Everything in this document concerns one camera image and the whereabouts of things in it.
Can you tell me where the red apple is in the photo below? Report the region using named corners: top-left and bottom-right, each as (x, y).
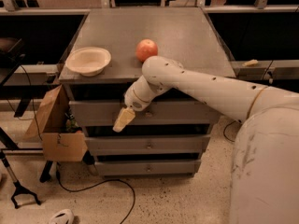
top-left (135, 39), bottom-right (158, 63)

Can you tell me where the grey drawer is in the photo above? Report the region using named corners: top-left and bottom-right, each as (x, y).
top-left (86, 134), bottom-right (210, 156)
top-left (69, 100), bottom-right (220, 127)
top-left (95, 160), bottom-right (201, 176)

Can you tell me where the black floor cable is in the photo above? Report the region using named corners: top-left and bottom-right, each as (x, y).
top-left (55, 168), bottom-right (136, 224)

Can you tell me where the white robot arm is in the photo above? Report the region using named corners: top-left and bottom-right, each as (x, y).
top-left (113, 56), bottom-right (299, 224)

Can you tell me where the grey bottom drawer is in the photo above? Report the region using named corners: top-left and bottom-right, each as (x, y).
top-left (95, 160), bottom-right (201, 176)

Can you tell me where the black tripod stand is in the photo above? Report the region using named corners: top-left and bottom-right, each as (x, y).
top-left (0, 150), bottom-right (41, 209)

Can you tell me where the grey drawer cabinet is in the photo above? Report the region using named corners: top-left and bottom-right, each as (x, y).
top-left (60, 7), bottom-right (234, 166)

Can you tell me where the black cable right side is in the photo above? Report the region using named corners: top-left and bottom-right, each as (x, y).
top-left (222, 119), bottom-right (239, 144)

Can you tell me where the yellow foam scrap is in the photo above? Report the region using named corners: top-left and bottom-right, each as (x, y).
top-left (242, 59), bottom-right (258, 67)

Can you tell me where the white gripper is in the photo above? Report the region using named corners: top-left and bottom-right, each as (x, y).
top-left (113, 87), bottom-right (147, 133)

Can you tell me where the white bicycle helmet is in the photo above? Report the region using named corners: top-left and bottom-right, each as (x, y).
top-left (48, 209), bottom-right (74, 224)

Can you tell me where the grey top drawer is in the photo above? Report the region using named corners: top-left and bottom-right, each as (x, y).
top-left (69, 100), bottom-right (220, 127)

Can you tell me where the white paper bowl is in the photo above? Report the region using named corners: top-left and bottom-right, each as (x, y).
top-left (65, 47), bottom-right (111, 77)

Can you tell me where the grey middle drawer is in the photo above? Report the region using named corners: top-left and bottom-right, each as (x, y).
top-left (86, 134), bottom-right (210, 156)

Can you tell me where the cardboard box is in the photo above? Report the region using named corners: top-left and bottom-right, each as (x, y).
top-left (23, 85), bottom-right (87, 161)

